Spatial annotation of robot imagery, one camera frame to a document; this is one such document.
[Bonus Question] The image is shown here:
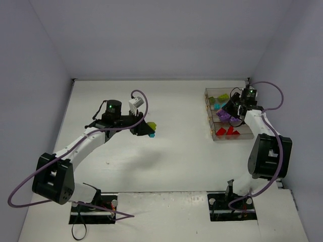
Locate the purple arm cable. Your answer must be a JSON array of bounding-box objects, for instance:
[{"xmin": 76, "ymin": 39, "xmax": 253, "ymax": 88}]
[
  {"xmin": 7, "ymin": 89, "xmax": 149, "ymax": 221},
  {"xmin": 228, "ymin": 81, "xmax": 286, "ymax": 212}
]

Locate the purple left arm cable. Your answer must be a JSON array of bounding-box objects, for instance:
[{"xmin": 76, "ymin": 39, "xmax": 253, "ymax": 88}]
[{"xmin": 7, "ymin": 89, "xmax": 149, "ymax": 221}]

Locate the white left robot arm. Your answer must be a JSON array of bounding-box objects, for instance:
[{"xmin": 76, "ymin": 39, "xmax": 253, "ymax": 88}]
[{"xmin": 32, "ymin": 97, "xmax": 155, "ymax": 205}]

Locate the black loop cable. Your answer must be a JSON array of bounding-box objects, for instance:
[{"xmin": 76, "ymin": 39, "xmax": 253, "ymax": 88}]
[{"xmin": 71, "ymin": 211, "xmax": 88, "ymax": 240}]

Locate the purple orange studded lego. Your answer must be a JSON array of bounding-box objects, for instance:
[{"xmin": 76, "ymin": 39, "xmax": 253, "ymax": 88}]
[{"xmin": 216, "ymin": 109, "xmax": 231, "ymax": 123}]

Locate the green lego in bin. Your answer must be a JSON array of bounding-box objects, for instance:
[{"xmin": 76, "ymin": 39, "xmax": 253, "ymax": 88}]
[{"xmin": 208, "ymin": 97, "xmax": 216, "ymax": 105}]

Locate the small red lego brick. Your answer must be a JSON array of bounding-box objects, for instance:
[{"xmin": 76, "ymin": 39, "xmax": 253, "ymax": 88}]
[{"xmin": 232, "ymin": 130, "xmax": 240, "ymax": 136}]

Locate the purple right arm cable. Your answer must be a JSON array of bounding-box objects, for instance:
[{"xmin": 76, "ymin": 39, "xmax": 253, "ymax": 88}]
[{"xmin": 228, "ymin": 81, "xmax": 286, "ymax": 212}]

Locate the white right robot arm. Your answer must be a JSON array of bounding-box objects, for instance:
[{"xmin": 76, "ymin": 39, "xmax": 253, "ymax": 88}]
[{"xmin": 222, "ymin": 85, "xmax": 292, "ymax": 198}]

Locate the teal rounded lego brick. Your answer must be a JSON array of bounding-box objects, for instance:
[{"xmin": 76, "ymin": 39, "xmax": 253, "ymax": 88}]
[{"xmin": 213, "ymin": 102, "xmax": 226, "ymax": 110}]

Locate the green rounded lego brick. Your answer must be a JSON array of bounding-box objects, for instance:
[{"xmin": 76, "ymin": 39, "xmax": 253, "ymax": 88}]
[{"xmin": 147, "ymin": 122, "xmax": 157, "ymax": 131}]

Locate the red rounded lego brick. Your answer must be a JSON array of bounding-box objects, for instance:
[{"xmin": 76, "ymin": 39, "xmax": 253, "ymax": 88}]
[{"xmin": 216, "ymin": 128, "xmax": 227, "ymax": 136}]

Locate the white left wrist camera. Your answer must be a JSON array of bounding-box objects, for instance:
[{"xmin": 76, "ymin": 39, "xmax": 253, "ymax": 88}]
[{"xmin": 128, "ymin": 96, "xmax": 144, "ymax": 114}]

